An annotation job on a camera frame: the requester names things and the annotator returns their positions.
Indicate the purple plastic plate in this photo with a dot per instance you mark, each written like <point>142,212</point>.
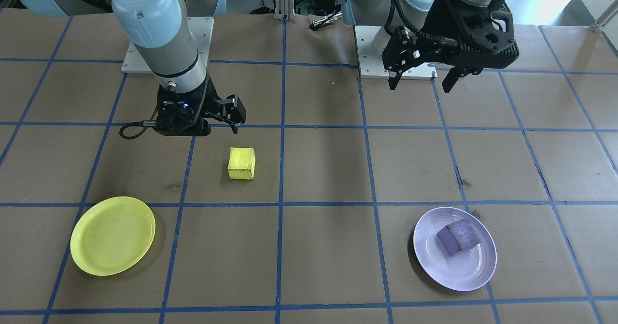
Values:
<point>463,271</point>

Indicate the white square base plate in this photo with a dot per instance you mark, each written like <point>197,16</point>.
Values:
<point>203,39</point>
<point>372,65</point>

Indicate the yellow foam block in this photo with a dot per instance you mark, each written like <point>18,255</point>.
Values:
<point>241,162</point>

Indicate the yellow plastic plate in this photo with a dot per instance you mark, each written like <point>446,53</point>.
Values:
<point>113,237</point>

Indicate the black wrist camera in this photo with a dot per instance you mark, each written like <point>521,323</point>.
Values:
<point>502,49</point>

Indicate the purple foam block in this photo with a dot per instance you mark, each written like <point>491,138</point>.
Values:
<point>458,237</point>

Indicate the V-shaped metal bar frame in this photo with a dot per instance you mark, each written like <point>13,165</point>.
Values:
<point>606,21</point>

